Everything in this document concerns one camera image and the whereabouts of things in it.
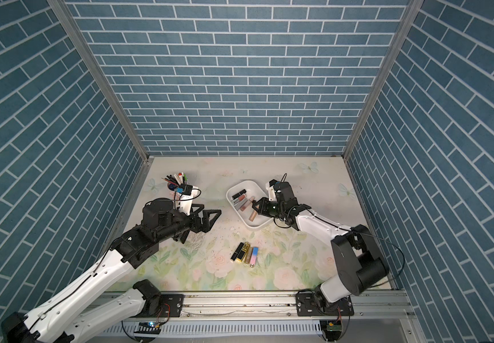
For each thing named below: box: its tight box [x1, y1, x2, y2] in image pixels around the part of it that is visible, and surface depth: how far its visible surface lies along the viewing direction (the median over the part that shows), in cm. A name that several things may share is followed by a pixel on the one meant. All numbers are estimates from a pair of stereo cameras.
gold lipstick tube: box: [244, 245, 253, 265], surface depth 86 cm
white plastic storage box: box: [226, 180, 273, 229], surface depth 102 cm
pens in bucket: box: [161, 172, 188, 191], surface depth 98 cm
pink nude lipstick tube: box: [240, 195, 255, 212], surface depth 101 cm
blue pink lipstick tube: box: [249, 246, 260, 268], surface depth 86 cm
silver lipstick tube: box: [234, 197, 248, 210], surface depth 102 cm
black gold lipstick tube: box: [236, 241, 251, 263], surface depth 86 cm
